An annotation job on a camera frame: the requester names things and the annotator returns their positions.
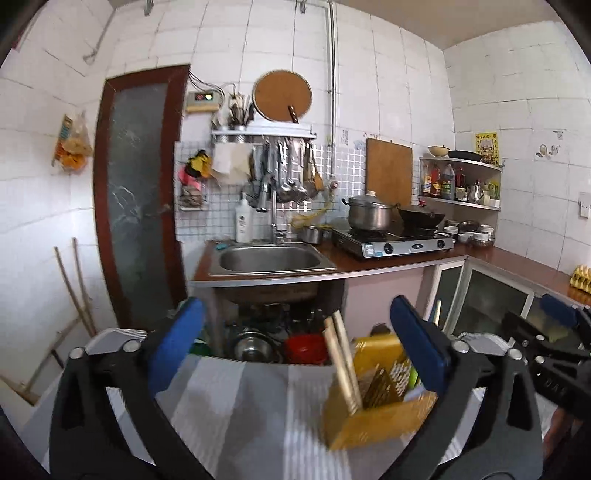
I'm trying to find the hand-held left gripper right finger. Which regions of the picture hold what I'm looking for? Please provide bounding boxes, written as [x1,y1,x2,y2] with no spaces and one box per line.
[390,295,546,480]

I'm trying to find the white soap bottle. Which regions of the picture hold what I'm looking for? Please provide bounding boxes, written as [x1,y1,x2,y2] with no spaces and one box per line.
[235,193,254,244]

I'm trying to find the person's right forearm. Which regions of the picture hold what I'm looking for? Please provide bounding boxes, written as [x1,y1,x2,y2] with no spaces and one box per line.
[540,406,583,462]

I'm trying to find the wall controller box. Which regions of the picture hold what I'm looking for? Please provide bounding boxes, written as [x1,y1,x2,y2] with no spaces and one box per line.
[185,90,221,114]

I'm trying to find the hanging plastic bag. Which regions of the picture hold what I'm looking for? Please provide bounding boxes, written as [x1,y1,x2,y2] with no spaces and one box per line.
[51,111,93,174]

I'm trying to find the stainless steel sink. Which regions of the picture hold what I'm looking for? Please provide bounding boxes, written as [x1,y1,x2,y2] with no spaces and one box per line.
[208,242,338,278]

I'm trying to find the white corner shelf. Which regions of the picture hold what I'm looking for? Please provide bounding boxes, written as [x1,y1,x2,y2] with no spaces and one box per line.
[418,154,503,212]

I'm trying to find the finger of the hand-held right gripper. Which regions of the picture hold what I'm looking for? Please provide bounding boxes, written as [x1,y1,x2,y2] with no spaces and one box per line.
[501,311,591,365]
[538,294,591,333]

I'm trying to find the steel bowl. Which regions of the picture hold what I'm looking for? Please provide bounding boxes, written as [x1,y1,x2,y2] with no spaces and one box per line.
[231,332,282,363]

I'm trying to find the small wire basket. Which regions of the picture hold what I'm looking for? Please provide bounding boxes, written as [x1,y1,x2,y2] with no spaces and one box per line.
[178,185,206,212]

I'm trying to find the steel cutlery cup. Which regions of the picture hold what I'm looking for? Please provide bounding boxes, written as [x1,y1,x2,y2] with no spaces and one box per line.
[228,92,254,131]

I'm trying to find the red plastic bowl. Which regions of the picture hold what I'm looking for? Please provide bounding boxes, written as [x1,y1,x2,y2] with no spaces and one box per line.
[285,335,328,365]

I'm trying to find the wooden stick frame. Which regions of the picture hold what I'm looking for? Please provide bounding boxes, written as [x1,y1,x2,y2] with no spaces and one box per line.
[0,318,79,407]

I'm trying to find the steel cooking pot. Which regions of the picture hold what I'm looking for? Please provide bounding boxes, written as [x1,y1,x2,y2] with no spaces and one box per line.
[342,190,400,232]

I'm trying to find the yellow wall poster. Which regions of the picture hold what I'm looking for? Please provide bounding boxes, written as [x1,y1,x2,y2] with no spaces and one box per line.
[475,132,499,167]

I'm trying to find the stack of small bowls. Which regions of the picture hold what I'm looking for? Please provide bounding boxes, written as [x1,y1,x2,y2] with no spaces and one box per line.
[443,219,497,247]

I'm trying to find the wooden cutting board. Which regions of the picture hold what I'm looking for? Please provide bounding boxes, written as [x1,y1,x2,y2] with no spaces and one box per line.
[366,137,414,206]

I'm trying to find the round wooden board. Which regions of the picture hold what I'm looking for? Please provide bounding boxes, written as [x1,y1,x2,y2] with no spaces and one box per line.
[252,69,314,124]

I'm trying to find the yellow egg tray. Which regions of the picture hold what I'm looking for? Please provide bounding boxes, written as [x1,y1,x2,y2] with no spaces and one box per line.
[570,264,591,294]

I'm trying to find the wooden chopstick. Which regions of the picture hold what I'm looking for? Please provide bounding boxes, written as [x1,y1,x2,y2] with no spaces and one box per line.
[323,316,359,415]
[332,310,365,410]

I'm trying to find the brown framed glass door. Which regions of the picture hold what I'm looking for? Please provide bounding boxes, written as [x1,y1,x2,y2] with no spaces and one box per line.
[92,64,192,330]

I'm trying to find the wooden stick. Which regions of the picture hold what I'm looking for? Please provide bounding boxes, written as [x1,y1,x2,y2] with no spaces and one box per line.
[54,246,95,337]
[71,237,98,335]

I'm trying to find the row of hanging kitchen utensils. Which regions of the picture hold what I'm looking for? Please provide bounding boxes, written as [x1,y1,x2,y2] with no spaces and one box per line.
[249,138,326,204]

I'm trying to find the white hanging towel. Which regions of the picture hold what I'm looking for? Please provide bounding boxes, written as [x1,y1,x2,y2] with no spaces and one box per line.
[211,143,252,185]

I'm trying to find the colourful hanging cloths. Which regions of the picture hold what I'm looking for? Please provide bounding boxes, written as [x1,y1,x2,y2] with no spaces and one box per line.
[180,148,213,185]

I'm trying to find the steel faucet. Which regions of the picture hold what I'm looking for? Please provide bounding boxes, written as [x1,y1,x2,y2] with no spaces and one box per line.
[256,185,287,245]

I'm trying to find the black wok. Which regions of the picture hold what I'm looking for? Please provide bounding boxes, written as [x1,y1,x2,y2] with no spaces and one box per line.
[397,205,448,232]

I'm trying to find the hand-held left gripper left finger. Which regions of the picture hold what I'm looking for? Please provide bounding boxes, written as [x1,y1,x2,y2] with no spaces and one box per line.
[48,296,213,480]

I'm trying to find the glass cabinet doors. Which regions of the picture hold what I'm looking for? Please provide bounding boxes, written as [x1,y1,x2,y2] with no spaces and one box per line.
[434,263,536,337]

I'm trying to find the white wire grid panel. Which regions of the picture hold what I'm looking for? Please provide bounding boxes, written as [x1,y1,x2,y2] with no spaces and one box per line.
[174,136,352,243]

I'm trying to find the yellow perforated utensil holder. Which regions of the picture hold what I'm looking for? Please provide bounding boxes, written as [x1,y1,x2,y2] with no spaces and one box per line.
[322,333,439,452]

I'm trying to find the grey white striped tablecloth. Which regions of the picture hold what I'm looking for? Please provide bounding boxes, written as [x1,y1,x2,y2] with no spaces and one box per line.
[28,328,522,480]

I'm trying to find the steel wall rack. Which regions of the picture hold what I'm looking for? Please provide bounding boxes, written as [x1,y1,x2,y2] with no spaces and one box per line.
[211,124,318,144]

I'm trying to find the white wall pipe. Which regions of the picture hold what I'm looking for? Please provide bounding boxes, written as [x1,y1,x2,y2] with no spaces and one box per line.
[295,0,340,190]

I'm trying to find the steel gas stove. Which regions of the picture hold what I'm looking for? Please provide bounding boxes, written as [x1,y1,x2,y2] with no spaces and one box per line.
[331,226,455,259]

